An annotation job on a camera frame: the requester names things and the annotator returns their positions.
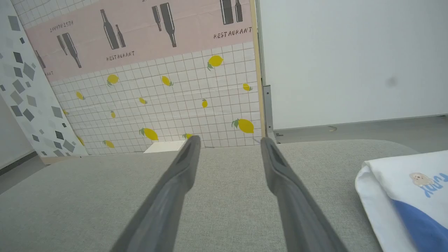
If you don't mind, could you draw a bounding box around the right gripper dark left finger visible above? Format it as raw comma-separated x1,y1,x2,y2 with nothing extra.
110,135,202,252

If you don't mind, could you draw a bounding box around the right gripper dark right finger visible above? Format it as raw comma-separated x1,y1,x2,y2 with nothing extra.
260,136,349,252

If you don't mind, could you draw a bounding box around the white and blue shirt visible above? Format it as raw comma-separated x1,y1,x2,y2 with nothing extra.
355,150,448,252

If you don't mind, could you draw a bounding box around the white box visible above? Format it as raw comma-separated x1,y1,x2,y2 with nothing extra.
143,140,187,154

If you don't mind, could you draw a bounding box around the grey metal stand leg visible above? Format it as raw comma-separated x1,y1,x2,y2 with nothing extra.
262,84,281,144

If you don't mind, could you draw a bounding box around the lemon print partition panel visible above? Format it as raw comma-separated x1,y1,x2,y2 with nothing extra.
10,0,267,156

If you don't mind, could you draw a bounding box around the grey geometric pattern panel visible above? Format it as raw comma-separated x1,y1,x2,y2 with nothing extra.
0,0,90,165

